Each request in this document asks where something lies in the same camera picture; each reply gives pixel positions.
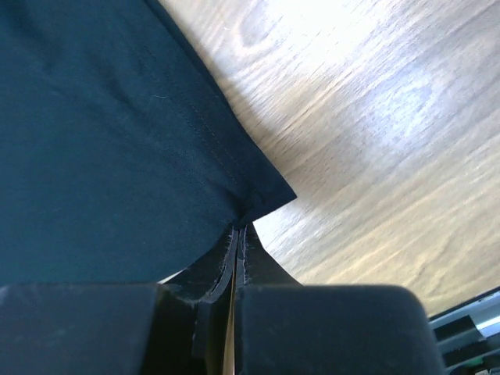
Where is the black t shirt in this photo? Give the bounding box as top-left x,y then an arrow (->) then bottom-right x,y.
1,1 -> 295,284

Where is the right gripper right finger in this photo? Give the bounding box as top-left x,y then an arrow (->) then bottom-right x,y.
233,223 -> 302,374

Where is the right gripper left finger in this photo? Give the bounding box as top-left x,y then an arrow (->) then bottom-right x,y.
158,226 -> 238,374

